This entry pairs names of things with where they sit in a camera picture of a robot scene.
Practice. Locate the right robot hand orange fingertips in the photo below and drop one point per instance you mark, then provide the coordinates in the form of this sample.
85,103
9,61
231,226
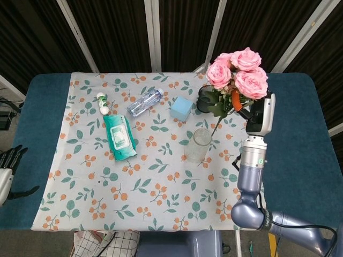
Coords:
266,117

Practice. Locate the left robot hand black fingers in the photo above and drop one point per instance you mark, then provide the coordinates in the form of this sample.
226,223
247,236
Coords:
4,182

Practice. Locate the pink artificial rose bouquet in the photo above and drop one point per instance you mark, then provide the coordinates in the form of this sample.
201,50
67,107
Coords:
249,83

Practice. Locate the right robot arm grey-blue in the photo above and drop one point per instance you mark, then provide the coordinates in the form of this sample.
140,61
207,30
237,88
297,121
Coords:
250,174

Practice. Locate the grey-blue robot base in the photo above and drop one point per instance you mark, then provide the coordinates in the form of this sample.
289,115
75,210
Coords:
179,245

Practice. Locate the clear textured glass vase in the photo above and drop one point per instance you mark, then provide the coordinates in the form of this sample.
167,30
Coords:
198,150

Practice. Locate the teal velvet table cover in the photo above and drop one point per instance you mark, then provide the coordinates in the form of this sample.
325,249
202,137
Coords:
297,139

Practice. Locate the black electronics box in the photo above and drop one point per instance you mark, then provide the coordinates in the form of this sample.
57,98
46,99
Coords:
5,117

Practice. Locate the black mesh pen cup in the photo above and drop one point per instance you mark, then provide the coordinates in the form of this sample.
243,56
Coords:
203,105

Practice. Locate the light blue cube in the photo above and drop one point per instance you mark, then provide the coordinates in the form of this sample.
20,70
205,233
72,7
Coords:
181,109

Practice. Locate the white black checkered bag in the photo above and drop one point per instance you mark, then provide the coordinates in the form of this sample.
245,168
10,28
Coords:
91,245

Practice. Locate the green wet wipes pack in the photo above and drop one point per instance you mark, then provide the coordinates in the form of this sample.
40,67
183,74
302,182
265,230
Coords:
119,136

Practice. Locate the clear plastic water bottle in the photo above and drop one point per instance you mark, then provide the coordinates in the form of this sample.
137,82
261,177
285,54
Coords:
143,103

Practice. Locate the small white green bottle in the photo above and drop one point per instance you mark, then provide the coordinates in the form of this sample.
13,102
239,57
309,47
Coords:
102,103

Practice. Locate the floral print tablecloth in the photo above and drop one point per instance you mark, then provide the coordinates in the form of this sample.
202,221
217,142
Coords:
150,192

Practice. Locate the white partition frame post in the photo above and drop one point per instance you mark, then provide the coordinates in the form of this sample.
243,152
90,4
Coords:
336,129
10,87
77,34
217,29
297,42
153,34

